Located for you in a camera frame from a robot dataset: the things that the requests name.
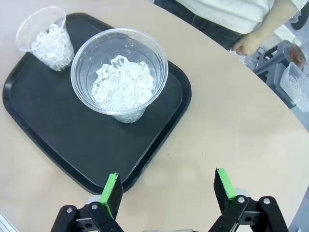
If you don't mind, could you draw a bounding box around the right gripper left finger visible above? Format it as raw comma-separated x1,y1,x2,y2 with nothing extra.
50,173,126,232

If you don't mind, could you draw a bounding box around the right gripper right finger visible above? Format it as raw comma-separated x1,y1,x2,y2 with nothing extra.
209,168,290,232

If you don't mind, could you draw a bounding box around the clear plastic cup with ice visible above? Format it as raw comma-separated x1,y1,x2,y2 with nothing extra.
15,6,75,72
70,28,169,124

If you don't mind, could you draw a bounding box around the person's left forearm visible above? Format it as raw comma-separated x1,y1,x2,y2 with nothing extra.
251,1,302,46

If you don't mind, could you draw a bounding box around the plastic cup with brown drink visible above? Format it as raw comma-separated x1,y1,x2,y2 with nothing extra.
289,37,308,66

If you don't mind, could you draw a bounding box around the person's left hand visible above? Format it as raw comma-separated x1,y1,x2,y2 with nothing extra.
233,31,263,57

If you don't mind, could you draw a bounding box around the black plastic serving tray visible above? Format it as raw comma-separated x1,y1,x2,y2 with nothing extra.
2,12,193,196

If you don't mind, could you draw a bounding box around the clear plastic box with ice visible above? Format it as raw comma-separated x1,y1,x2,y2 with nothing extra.
279,62,309,113

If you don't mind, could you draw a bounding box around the dark grey plastic stool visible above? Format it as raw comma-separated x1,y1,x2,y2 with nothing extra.
253,41,295,94

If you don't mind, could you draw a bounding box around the person in white shirt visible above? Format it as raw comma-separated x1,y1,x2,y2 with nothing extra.
154,0,243,50

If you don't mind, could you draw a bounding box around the person's light grey sweatshirt torso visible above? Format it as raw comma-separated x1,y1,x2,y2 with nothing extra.
176,0,305,35

